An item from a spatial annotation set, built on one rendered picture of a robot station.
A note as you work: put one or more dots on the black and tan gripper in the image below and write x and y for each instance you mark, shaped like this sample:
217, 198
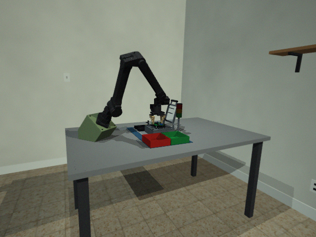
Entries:
158, 112

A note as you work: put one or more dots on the red open box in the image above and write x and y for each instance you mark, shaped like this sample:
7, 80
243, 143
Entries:
156, 140

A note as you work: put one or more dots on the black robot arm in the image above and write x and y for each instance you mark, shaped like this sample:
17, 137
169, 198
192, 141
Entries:
127, 61

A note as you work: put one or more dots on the green bin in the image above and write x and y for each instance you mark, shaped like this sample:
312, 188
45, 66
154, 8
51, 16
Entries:
177, 137

